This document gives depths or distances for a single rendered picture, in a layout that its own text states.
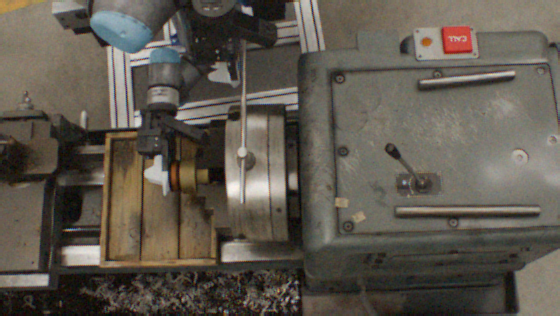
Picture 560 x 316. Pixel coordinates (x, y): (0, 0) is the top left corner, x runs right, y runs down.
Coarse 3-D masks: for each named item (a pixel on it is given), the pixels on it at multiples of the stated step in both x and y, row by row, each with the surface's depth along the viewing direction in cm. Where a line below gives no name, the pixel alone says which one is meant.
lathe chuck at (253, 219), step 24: (240, 120) 142; (264, 120) 142; (240, 144) 139; (264, 144) 138; (264, 168) 137; (264, 192) 138; (240, 216) 140; (264, 216) 140; (240, 240) 149; (264, 240) 148
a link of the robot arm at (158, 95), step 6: (150, 90) 158; (156, 90) 157; (162, 90) 157; (168, 90) 157; (174, 90) 158; (150, 96) 157; (156, 96) 156; (162, 96) 156; (168, 96) 157; (174, 96) 158; (150, 102) 157; (156, 102) 156; (162, 102) 156; (168, 102) 156; (174, 102) 158
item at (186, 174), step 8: (176, 160) 153; (184, 160) 152; (192, 160) 151; (176, 168) 151; (184, 168) 150; (192, 168) 150; (200, 168) 151; (208, 168) 151; (168, 176) 150; (176, 176) 150; (184, 176) 150; (192, 176) 149; (200, 176) 150; (208, 176) 150; (176, 184) 151; (184, 184) 150; (192, 184) 150; (176, 192) 153; (184, 192) 152; (192, 192) 152
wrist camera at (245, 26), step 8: (232, 16) 119; (240, 16) 120; (248, 16) 121; (224, 24) 117; (232, 24) 118; (240, 24) 119; (248, 24) 120; (256, 24) 121; (264, 24) 122; (272, 24) 124; (224, 32) 119; (232, 32) 119; (240, 32) 119; (248, 32) 119; (256, 32) 120; (264, 32) 121; (272, 32) 122; (248, 40) 121; (256, 40) 121; (264, 40) 121; (272, 40) 121
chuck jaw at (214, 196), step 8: (200, 184) 150; (208, 184) 150; (216, 184) 150; (224, 184) 150; (200, 192) 150; (208, 192) 149; (216, 192) 149; (224, 192) 149; (200, 200) 151; (208, 200) 149; (216, 200) 148; (224, 200) 148; (208, 208) 148; (216, 208) 148; (224, 208) 147; (216, 216) 147; (224, 216) 147; (216, 224) 146; (224, 224) 146; (216, 232) 149; (224, 232) 148
